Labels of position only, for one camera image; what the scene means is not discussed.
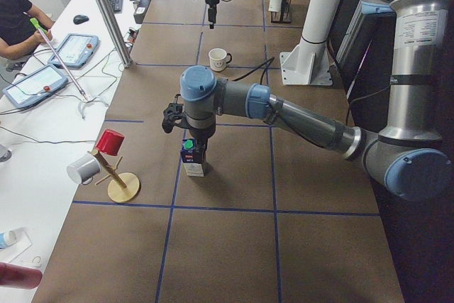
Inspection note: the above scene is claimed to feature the teach pendant tablet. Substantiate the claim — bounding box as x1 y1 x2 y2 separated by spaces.
56 33 99 70
3 65 68 109

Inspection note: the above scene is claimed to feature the teach pendant tablet far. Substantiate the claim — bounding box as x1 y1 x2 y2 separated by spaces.
56 33 99 70

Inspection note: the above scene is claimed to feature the wooden mug tree stand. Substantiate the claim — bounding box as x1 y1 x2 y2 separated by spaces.
90 148 140 203

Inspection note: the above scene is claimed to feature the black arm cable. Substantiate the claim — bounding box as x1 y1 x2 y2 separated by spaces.
231 55 276 82

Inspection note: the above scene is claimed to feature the white smiley face mug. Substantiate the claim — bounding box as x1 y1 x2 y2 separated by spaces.
209 48 233 72

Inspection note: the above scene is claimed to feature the red metal cup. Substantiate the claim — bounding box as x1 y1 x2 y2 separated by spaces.
96 129 125 156

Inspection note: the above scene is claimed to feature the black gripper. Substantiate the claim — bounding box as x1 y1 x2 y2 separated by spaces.
189 138 208 161
205 0 218 29

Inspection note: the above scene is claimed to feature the black wire mug rack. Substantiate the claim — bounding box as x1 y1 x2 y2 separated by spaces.
270 0 292 23

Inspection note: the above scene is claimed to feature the grey metal cup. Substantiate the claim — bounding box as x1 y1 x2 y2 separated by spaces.
67 153 101 184

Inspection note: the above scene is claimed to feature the seated person black shirt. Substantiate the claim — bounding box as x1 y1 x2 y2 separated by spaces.
1 0 54 60

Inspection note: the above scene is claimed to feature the aluminium frame post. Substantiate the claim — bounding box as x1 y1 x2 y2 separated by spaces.
95 0 132 69

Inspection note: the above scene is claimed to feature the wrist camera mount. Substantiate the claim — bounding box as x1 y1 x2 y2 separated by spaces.
162 94 188 133

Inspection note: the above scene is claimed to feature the blue Pascual milk carton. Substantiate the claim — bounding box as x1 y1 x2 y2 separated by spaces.
180 138 206 177

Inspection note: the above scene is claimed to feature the black computer mouse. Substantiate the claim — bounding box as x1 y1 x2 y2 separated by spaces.
73 15 89 25

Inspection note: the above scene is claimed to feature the dark red bottle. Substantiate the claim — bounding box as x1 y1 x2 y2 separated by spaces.
1 263 43 290

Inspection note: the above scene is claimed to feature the teach pendant tablet near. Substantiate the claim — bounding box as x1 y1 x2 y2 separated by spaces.
3 65 68 109

